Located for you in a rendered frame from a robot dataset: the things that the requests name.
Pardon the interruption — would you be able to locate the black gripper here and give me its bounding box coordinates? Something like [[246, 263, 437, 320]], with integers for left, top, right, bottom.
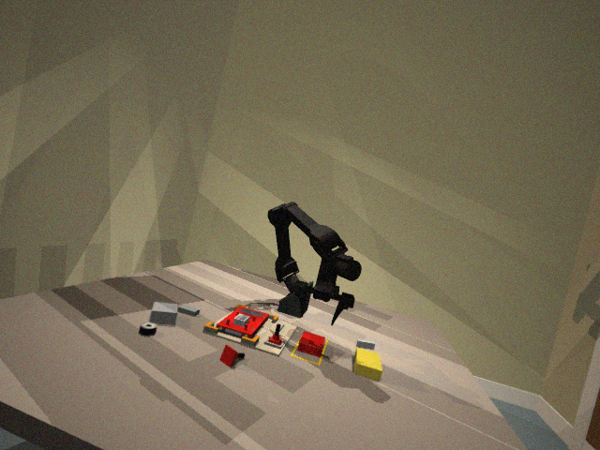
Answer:
[[292, 269, 354, 325]]

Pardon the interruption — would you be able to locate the black toy tyre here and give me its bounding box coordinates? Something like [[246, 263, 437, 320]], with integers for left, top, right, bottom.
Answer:
[[140, 322, 157, 336]]

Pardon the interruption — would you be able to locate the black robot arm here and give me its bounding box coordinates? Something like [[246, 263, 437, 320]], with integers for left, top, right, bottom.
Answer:
[[268, 202, 362, 302]]

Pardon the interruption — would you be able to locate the yellow box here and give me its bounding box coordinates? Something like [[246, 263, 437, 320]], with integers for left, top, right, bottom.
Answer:
[[354, 348, 383, 381]]

